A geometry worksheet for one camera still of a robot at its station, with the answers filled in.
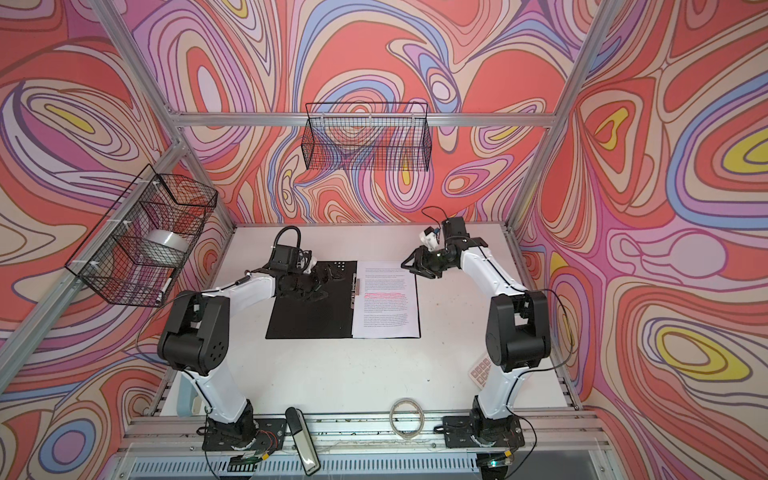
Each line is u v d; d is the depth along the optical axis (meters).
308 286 0.85
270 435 0.72
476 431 0.67
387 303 0.98
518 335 0.49
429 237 0.84
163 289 0.72
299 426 0.71
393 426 0.74
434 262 0.79
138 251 0.71
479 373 0.82
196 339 0.49
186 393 0.77
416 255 0.82
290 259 0.78
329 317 0.94
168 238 0.74
